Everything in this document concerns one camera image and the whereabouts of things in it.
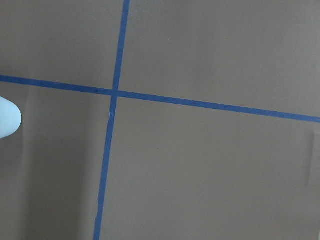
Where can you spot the light blue paper cup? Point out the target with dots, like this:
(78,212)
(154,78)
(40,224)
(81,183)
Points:
(10,118)

